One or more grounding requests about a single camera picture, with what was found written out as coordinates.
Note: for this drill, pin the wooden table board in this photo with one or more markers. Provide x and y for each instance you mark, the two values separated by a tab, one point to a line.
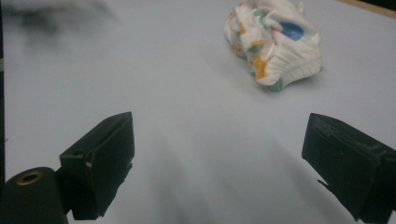
370	7

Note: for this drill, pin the white fruit print baby pants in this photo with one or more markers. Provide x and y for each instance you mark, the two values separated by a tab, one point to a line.
280	59

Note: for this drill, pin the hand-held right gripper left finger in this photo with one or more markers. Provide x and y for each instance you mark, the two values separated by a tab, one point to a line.
106	155

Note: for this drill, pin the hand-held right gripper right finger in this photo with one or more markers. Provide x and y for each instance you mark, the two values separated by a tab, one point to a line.
348	161

